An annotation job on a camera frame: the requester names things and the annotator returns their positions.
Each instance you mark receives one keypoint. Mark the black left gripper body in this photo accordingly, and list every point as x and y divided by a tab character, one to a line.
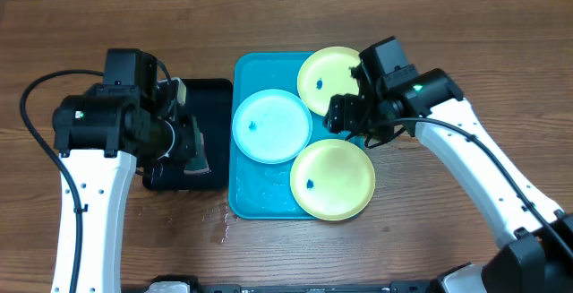
183	145

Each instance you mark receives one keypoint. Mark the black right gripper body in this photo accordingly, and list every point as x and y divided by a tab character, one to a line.
358	117

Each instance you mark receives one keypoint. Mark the green brown sponge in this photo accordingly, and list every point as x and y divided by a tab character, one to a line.
198	164

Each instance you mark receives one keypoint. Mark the yellow plate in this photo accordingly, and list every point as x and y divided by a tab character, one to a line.
332	180
326	73

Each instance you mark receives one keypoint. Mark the light blue plate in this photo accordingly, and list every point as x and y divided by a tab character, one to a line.
272	126

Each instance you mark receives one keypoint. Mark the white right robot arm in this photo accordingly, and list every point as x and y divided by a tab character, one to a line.
533	233

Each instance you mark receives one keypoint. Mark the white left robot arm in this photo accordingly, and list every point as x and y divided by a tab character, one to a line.
103	136

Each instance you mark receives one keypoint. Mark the black plastic tray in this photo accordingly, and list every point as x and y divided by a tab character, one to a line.
210	102

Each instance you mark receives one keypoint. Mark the teal plastic tray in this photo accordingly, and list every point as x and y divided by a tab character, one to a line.
260	191

